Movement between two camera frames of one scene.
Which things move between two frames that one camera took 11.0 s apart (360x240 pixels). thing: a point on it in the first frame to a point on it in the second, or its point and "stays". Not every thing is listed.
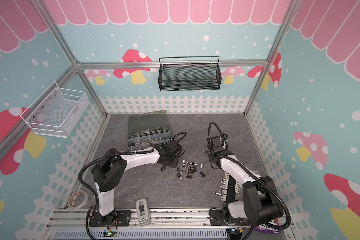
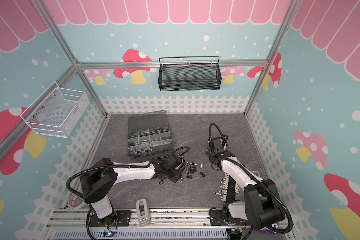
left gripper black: (174, 165) to (177, 177)
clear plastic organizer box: (145, 128) stays
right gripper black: (214, 142) stays
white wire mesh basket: (56, 111) stays
